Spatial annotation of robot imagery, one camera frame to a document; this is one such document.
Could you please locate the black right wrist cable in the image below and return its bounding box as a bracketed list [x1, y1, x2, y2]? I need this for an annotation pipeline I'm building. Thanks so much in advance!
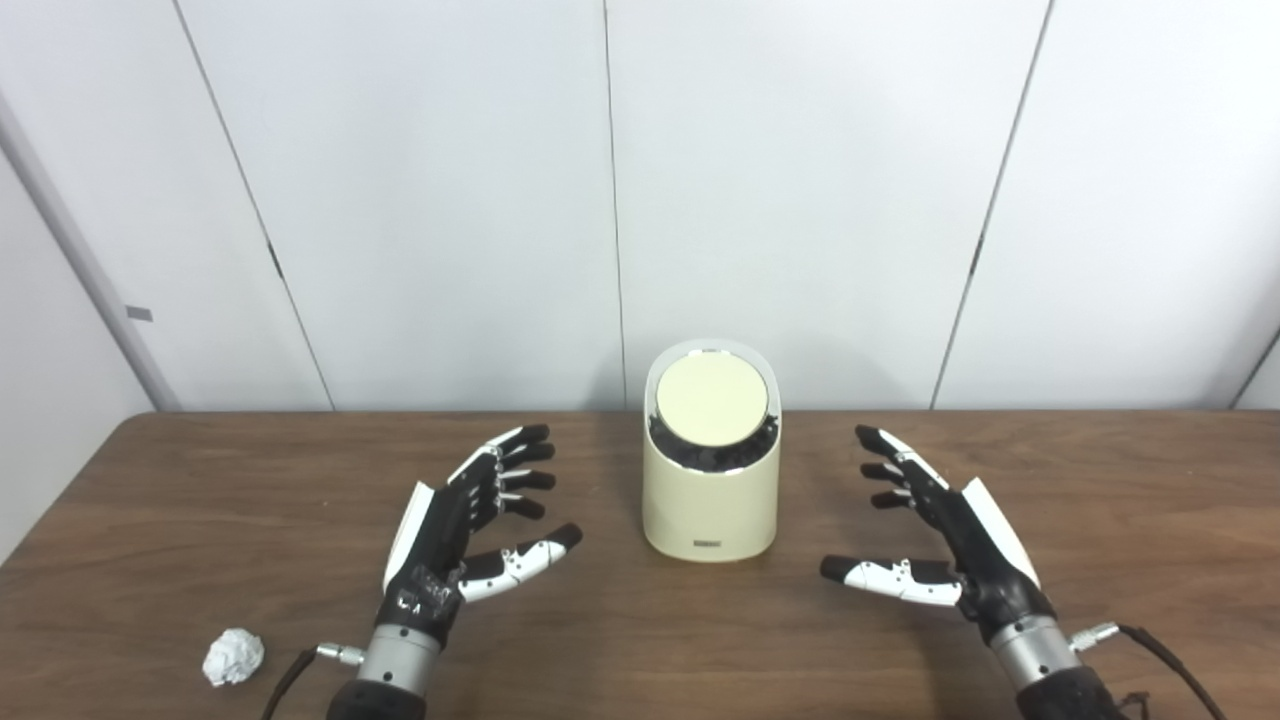
[1070, 622, 1229, 720]

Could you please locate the cream-colored bin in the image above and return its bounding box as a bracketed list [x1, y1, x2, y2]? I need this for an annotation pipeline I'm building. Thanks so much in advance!
[641, 339, 784, 563]

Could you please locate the white paper ball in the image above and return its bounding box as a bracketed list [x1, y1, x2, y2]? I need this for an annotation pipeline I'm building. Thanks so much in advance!
[202, 628, 266, 688]

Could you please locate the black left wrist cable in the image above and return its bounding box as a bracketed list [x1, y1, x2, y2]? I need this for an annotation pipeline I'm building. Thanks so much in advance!
[262, 643, 366, 720]

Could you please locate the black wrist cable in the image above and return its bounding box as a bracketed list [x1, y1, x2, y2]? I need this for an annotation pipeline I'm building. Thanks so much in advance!
[1070, 622, 1229, 720]
[262, 643, 366, 720]

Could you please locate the gray wall post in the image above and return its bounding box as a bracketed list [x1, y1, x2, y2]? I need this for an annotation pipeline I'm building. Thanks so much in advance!
[0, 95, 183, 412]

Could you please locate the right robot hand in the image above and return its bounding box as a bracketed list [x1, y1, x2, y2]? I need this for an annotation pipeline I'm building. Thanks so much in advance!
[820, 424, 1058, 646]

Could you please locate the round cream bin lid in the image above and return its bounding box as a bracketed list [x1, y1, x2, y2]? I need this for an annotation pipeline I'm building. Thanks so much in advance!
[655, 351, 771, 447]

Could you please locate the black bin liner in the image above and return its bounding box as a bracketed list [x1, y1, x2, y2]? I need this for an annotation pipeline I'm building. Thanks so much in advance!
[648, 405, 781, 474]

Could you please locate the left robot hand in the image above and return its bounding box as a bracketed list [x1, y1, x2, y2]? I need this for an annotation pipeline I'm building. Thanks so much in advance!
[383, 424, 584, 649]

